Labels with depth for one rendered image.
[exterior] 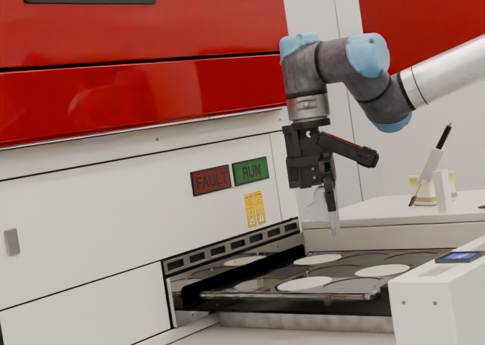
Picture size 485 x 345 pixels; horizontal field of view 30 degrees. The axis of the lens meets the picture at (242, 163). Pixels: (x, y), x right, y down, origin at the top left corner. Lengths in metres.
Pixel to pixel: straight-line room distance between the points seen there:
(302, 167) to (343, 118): 3.41
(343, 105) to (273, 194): 3.10
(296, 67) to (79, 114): 0.39
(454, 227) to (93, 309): 0.73
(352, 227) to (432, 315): 0.72
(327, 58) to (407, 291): 0.48
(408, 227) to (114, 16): 0.74
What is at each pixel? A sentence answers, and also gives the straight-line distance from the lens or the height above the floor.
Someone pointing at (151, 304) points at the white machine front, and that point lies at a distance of 1.67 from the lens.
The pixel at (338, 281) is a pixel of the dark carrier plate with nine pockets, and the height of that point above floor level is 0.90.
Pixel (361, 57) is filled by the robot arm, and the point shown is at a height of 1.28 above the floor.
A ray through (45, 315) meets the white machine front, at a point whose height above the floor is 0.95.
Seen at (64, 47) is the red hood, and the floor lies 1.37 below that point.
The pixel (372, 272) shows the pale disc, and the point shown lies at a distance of 1.68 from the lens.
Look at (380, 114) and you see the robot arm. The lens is 1.64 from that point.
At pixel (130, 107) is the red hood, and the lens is 1.59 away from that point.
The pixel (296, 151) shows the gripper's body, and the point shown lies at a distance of 1.62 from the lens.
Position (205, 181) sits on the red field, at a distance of 1.78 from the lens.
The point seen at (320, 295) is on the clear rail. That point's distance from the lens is 1.54.
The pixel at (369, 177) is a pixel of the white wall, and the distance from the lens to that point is 5.19.
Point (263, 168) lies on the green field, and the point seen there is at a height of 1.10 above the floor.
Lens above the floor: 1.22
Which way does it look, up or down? 3 degrees down
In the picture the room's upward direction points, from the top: 8 degrees counter-clockwise
